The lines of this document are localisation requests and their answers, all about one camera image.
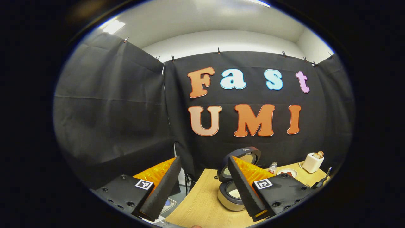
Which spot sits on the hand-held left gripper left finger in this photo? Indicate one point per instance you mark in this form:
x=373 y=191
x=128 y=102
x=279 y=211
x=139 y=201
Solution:
x=166 y=190

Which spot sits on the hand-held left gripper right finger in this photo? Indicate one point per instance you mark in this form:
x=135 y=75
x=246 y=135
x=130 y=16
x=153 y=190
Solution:
x=243 y=191

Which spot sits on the dark grey rice cooker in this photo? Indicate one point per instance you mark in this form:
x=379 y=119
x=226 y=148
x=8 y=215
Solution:
x=227 y=203

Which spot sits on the white blue printed sheet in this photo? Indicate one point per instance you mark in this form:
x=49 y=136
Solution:
x=169 y=204

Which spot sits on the small clear plastic bottle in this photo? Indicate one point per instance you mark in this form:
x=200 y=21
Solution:
x=272 y=168

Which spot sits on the white round plate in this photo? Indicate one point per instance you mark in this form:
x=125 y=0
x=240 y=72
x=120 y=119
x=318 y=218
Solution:
x=293 y=172

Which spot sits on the white toaster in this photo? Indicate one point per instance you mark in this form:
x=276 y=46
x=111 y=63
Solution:
x=311 y=164

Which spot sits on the toasted bread slice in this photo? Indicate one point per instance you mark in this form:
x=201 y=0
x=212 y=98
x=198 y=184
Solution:
x=321 y=154
x=316 y=155

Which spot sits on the black backdrop cloth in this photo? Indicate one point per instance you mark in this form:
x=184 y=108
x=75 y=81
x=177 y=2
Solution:
x=110 y=126

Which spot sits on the ceiling light panel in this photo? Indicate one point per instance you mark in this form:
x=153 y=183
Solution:
x=114 y=27
x=259 y=3

